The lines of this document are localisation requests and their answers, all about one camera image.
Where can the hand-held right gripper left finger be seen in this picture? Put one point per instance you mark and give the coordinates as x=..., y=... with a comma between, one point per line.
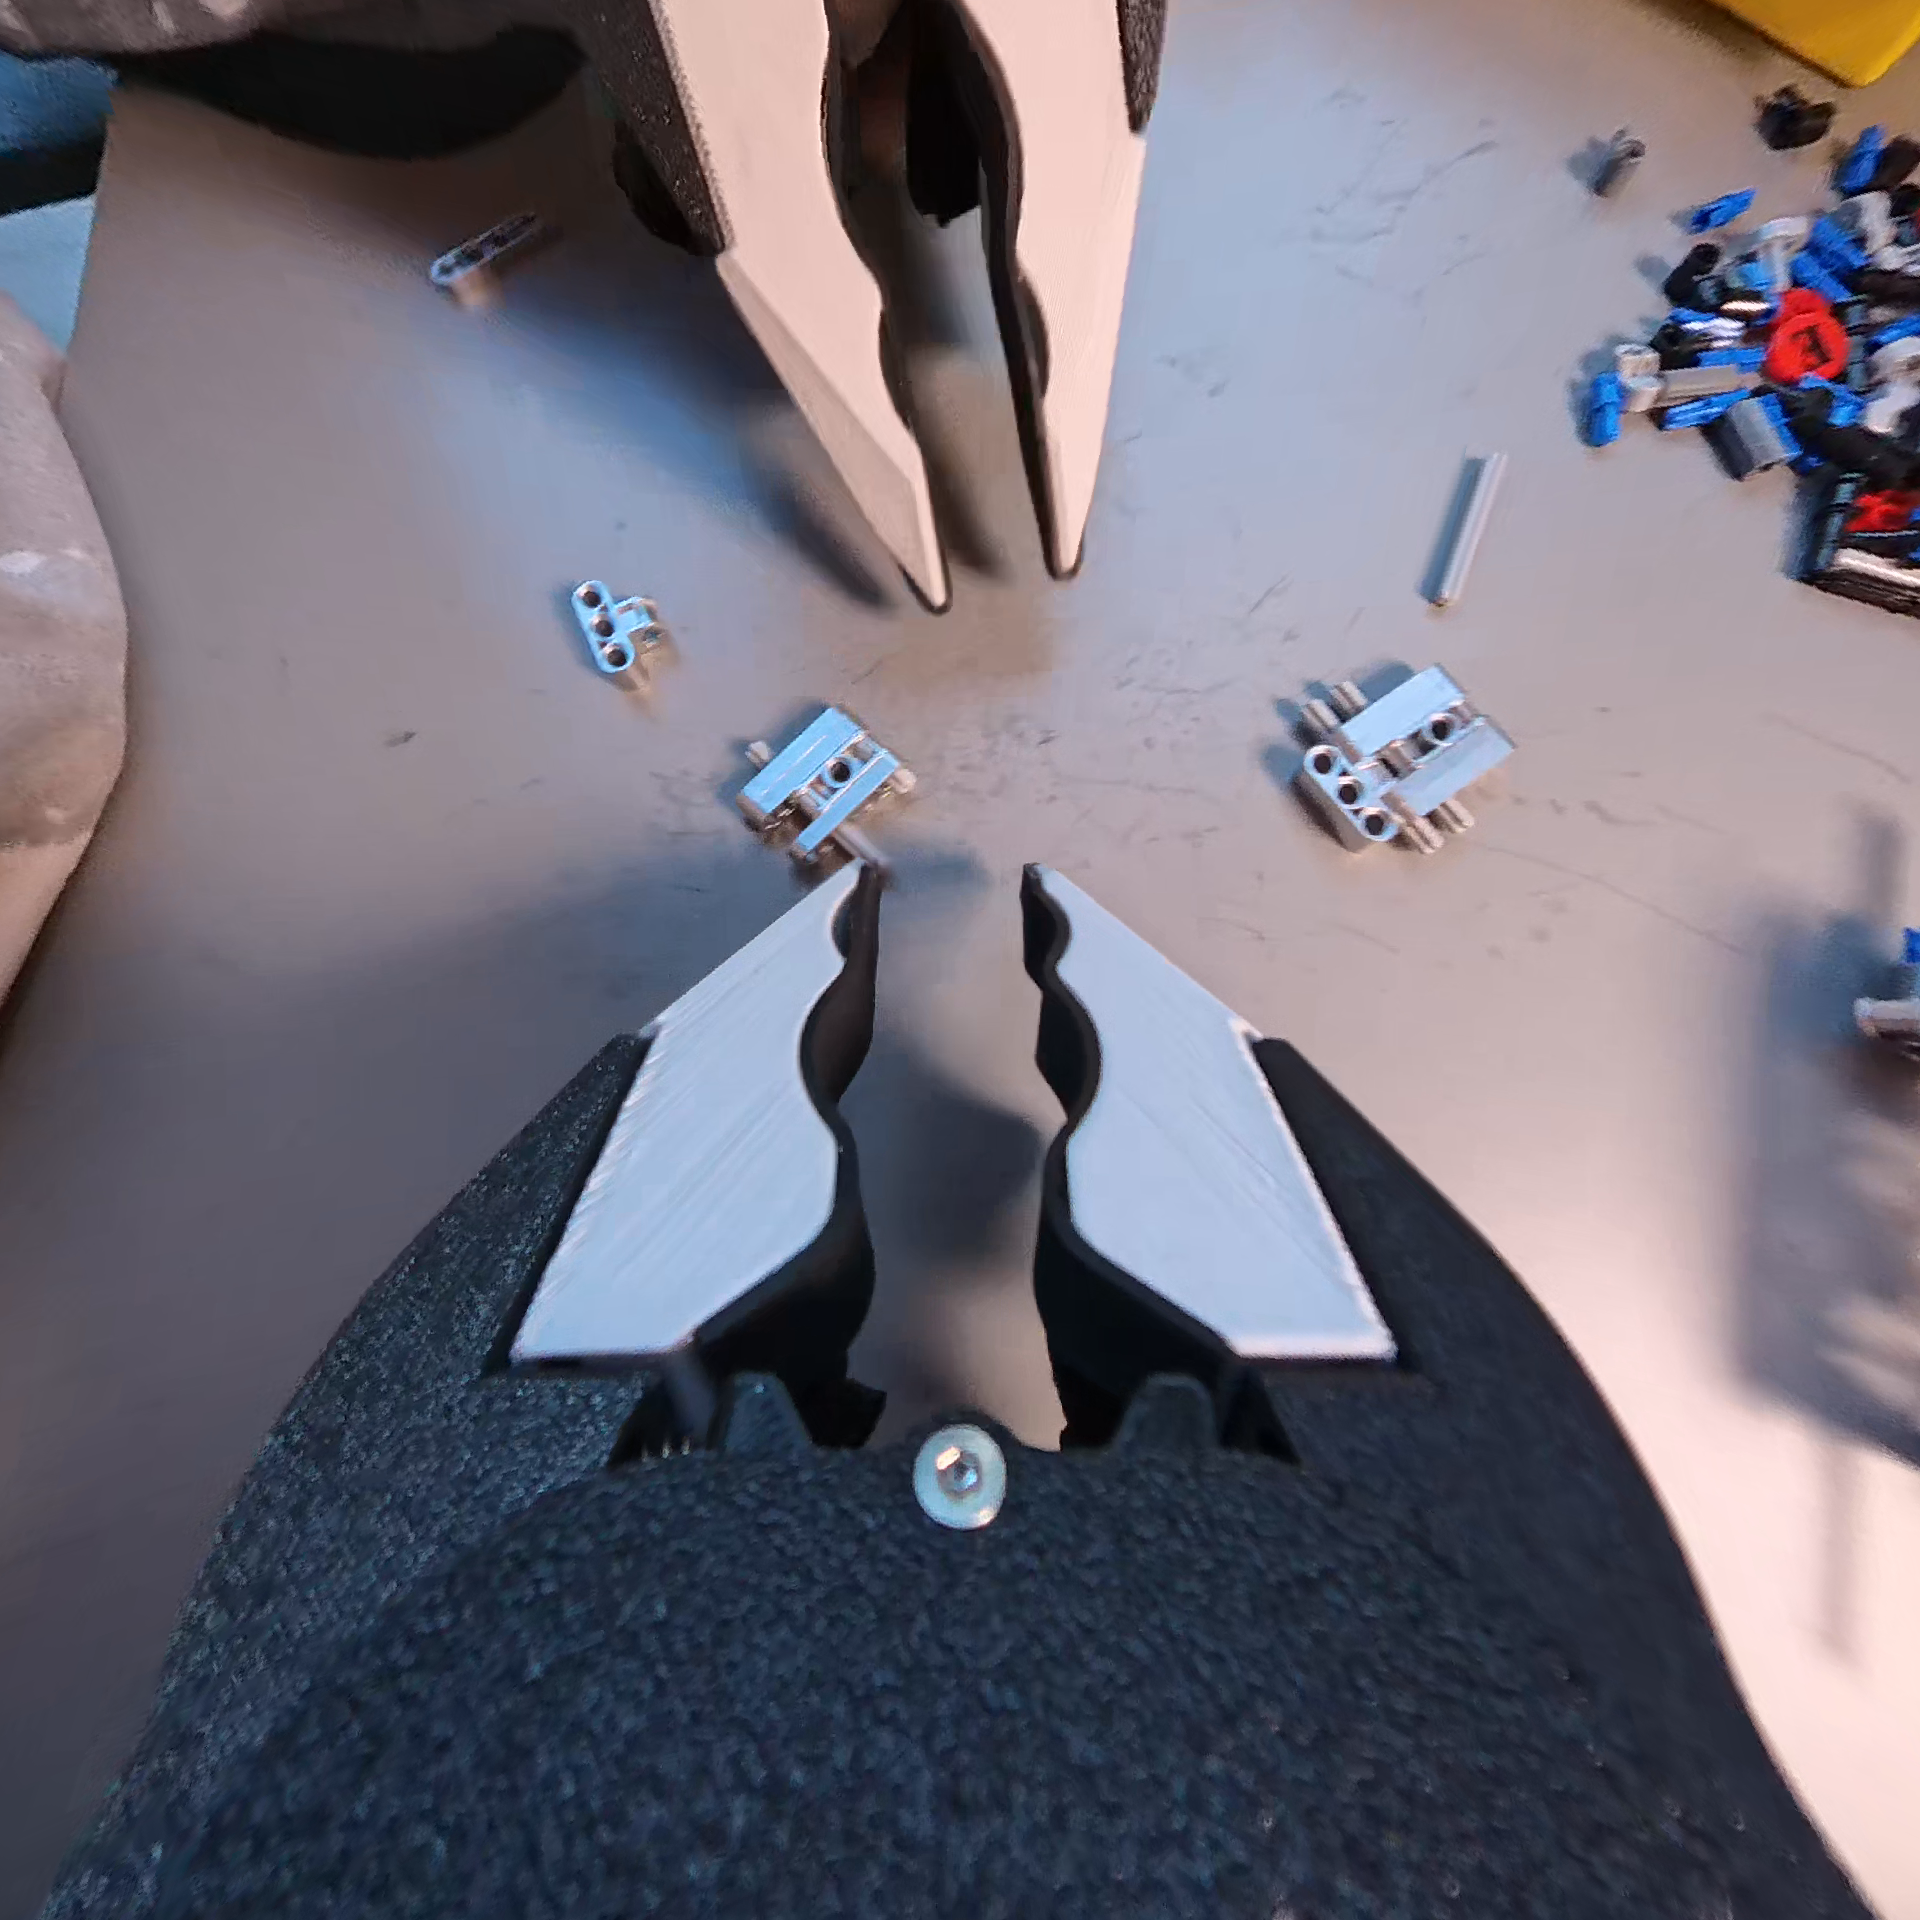
x=706, y=1185

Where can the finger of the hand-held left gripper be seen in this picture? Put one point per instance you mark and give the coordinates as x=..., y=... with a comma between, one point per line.
x=794, y=225
x=1071, y=225

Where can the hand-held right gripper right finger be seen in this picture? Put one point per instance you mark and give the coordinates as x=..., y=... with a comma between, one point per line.
x=1216, y=1199

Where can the chrome two-hole beam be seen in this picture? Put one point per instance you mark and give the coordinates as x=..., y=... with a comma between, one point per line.
x=842, y=778

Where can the chrome T-shaped connector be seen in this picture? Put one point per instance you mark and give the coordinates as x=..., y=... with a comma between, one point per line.
x=609, y=632

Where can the dark beam with holes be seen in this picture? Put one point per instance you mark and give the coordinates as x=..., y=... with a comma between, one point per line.
x=484, y=260

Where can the chrome beam assembly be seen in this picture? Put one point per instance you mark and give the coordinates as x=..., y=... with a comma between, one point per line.
x=1397, y=750

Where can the dark grey bush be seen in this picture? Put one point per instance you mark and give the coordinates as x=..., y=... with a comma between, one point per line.
x=1614, y=161

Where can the clear engine block model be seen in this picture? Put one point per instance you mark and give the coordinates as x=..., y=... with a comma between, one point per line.
x=1892, y=1013

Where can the pile of mixed small connectors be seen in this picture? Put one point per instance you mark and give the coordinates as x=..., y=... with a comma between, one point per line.
x=1784, y=359

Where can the small black connector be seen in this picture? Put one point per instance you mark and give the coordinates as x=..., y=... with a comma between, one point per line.
x=1794, y=120

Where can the yellow storage bin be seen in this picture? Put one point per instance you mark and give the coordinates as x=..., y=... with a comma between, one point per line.
x=1848, y=31

